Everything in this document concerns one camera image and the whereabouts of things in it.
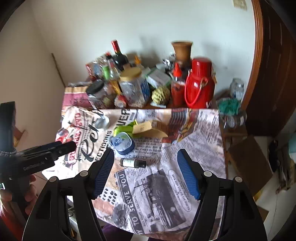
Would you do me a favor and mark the small white dropper bottle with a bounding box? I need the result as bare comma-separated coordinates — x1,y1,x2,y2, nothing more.
120,158,147,168

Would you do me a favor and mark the green foil snack wrapper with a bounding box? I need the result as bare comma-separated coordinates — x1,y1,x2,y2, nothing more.
113,120,138,137

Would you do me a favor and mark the brown cardboard candle box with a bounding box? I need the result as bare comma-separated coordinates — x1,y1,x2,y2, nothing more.
132,120,169,138

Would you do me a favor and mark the person's left hand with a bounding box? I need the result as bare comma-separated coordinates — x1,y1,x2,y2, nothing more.
1,175,38,219

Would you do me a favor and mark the wooden stool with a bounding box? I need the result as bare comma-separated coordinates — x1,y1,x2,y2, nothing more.
221,129,273,196

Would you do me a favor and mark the black lid glass jar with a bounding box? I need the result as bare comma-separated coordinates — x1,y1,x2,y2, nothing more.
86,80,116,109

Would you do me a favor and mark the printed newspaper tablecloth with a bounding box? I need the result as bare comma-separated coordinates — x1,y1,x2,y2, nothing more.
43,106,226,240

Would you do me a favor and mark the glass jar yellow lid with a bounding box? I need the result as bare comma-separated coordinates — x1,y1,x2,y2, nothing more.
119,67,150,108

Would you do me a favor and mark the dark wine bottle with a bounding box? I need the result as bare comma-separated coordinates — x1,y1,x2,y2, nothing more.
111,40,130,71

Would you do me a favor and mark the yellow green knobbly fruit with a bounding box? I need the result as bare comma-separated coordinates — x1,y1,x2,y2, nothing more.
152,86,171,105

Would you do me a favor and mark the green plastic bag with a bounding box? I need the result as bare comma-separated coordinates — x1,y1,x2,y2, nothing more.
217,98,241,116

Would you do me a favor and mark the red sauce squeeze bottle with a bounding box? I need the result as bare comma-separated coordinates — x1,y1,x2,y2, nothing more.
171,62,185,107

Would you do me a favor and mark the dark wooden door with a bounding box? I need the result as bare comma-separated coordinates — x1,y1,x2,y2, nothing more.
242,1,295,137

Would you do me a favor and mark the clear glass jar on stool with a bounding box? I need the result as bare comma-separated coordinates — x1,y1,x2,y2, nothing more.
230,78,244,101

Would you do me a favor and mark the red thermos jug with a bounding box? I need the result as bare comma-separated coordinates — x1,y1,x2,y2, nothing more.
185,57,215,109

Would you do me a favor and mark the brown clay vase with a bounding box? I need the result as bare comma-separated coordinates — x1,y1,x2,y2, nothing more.
171,41,193,63

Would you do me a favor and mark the wall light switch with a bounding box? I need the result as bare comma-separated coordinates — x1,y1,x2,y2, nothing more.
233,0,247,11

